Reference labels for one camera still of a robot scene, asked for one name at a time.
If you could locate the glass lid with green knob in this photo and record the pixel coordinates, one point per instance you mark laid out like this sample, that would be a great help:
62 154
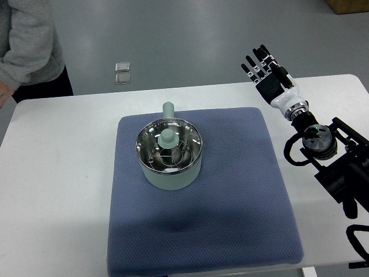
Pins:
169 145

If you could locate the green pot with steel interior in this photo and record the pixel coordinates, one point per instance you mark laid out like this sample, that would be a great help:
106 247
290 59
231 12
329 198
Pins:
176 180

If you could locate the metal floor plate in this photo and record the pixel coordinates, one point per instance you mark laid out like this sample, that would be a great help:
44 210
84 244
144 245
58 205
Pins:
122 78
122 66

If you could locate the person in grey sweater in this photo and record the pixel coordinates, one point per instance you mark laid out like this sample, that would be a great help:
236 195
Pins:
32 63

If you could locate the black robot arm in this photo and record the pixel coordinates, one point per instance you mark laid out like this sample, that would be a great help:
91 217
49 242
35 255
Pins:
339 153

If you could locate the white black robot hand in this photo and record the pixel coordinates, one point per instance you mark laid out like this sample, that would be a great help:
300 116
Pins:
276 89

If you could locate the blue quilted mat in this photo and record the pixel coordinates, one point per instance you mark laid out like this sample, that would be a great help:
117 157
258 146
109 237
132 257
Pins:
236 213

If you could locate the upper metal floor plate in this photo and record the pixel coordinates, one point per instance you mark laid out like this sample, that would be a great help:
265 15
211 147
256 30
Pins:
122 66

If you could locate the lower metal floor plate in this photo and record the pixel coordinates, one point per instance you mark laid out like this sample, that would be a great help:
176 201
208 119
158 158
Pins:
122 78

